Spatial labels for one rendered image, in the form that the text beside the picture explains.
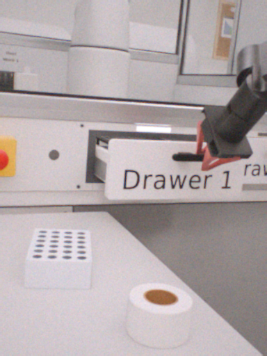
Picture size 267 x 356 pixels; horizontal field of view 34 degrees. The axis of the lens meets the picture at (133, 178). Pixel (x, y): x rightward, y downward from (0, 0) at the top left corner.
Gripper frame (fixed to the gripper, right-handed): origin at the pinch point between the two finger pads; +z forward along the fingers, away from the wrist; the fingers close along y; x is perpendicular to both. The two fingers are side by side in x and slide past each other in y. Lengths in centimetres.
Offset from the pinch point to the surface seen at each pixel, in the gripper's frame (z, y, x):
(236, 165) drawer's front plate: 2.8, 0.8, -9.3
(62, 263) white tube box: -5.1, -20.2, 30.3
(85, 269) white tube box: -5.1, -21.3, 27.4
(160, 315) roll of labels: -15.9, -30.7, 23.8
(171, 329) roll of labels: -15.1, -32.0, 22.5
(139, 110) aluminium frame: 6.4, 17.0, 6.8
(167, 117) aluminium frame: 7.5, 16.5, -0.2
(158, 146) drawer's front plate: 0.6, 3.3, 8.3
